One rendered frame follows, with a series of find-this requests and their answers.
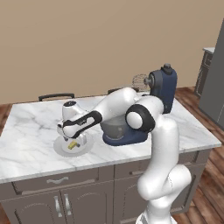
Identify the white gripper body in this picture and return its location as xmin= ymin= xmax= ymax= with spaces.
xmin=64 ymin=131 xmax=88 ymax=147

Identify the yellow butter stick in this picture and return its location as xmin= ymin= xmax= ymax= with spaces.
xmin=67 ymin=140 xmax=81 ymax=151

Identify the grey metal mixer bowl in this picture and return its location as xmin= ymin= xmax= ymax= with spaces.
xmin=100 ymin=114 xmax=130 ymax=141

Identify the navy blue stand mixer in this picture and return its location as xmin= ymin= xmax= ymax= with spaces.
xmin=100 ymin=63 xmax=179 ymax=147

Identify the white round plate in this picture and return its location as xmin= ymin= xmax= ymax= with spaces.
xmin=52 ymin=132 xmax=95 ymax=158

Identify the grey drawer front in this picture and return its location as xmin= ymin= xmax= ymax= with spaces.
xmin=11 ymin=167 xmax=101 ymax=196
xmin=114 ymin=150 xmax=203 ymax=179

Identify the grey cupboard door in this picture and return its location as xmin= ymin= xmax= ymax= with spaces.
xmin=0 ymin=190 xmax=63 ymax=224
xmin=171 ymin=164 xmax=206 ymax=214
xmin=59 ymin=181 xmax=115 ymax=224
xmin=114 ymin=175 xmax=153 ymax=224

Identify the grey cupboard run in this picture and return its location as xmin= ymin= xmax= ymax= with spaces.
xmin=194 ymin=46 xmax=217 ymax=99

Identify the grey fridge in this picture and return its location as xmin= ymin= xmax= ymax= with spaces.
xmin=198 ymin=18 xmax=224 ymax=131

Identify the silver cupboard door handle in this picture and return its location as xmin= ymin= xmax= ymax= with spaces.
xmin=53 ymin=194 xmax=63 ymax=219
xmin=63 ymin=193 xmax=73 ymax=217

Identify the wire whisk attachment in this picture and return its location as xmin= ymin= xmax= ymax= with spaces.
xmin=131 ymin=73 xmax=150 ymax=93

